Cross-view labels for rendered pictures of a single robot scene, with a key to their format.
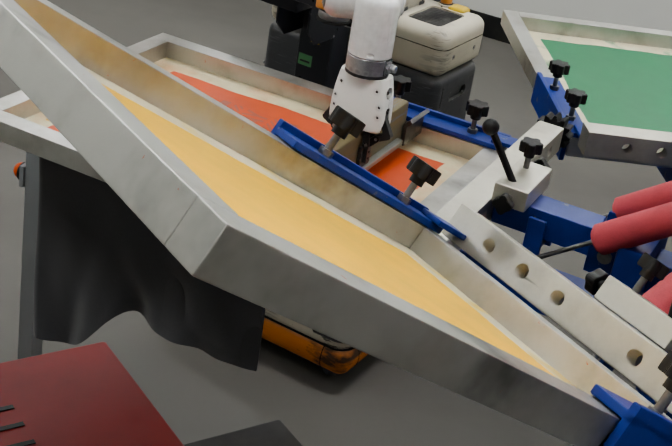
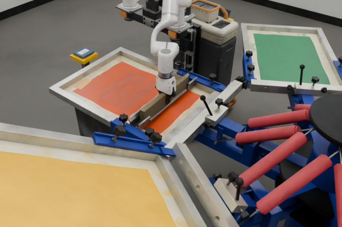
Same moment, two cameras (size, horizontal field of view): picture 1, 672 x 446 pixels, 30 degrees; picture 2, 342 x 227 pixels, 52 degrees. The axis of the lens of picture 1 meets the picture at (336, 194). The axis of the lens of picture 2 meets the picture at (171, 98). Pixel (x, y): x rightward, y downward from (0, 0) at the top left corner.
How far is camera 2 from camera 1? 0.72 m
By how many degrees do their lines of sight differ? 16
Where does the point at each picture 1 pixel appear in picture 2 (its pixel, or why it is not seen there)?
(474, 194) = (199, 118)
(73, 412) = not seen: outside the picture
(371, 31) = (163, 64)
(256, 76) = (146, 62)
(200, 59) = (130, 56)
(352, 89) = (161, 81)
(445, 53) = (222, 37)
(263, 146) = (84, 146)
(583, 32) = (268, 29)
